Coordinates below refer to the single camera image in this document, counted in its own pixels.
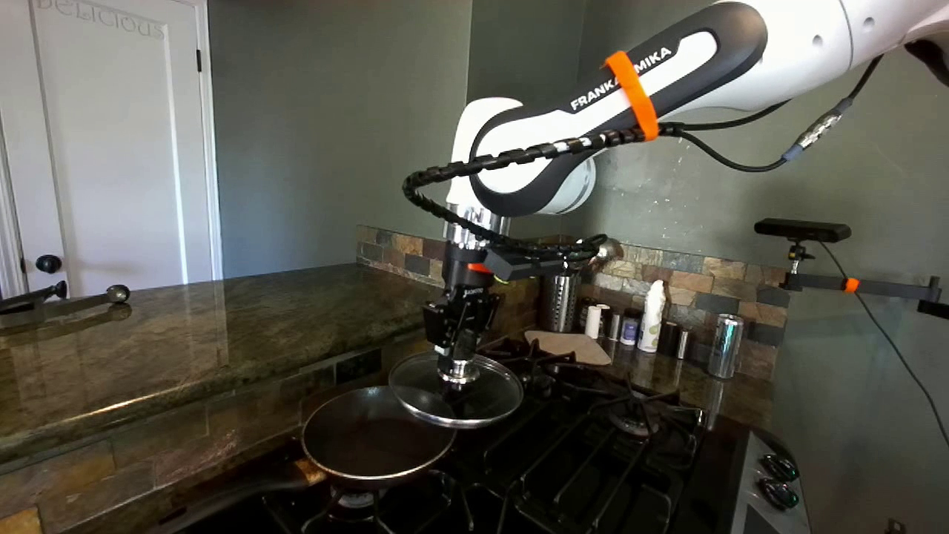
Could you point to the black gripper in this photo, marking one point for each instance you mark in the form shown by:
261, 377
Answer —
459, 317

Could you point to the glass lid with steel knob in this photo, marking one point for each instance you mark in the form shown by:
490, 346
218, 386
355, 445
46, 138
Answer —
459, 393

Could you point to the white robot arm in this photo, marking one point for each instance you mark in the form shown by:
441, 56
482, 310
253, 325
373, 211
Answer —
733, 56

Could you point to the black frying pan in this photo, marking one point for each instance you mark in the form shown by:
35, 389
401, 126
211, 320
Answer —
356, 439

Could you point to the beige pot holder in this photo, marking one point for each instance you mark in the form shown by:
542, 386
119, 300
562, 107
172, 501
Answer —
582, 347

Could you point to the steel utensil holder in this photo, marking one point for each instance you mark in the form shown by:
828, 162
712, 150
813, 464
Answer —
568, 298

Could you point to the small white cup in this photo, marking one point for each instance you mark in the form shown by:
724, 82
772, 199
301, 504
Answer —
595, 317

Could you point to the black gas stove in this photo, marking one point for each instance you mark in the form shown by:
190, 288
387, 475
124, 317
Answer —
589, 451

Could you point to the white plastic bottle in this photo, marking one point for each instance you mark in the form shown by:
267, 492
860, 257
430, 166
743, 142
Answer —
654, 316

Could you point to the dark spice jar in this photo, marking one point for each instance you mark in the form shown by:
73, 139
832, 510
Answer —
674, 338

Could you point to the silver beverage can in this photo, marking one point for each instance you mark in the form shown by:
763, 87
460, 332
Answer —
724, 347

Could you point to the white door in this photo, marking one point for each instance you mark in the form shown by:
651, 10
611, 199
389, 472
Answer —
107, 163

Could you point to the black ice cream scoop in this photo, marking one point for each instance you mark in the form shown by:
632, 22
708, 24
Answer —
58, 295

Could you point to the black stereo camera on mount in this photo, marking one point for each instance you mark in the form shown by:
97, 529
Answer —
795, 233

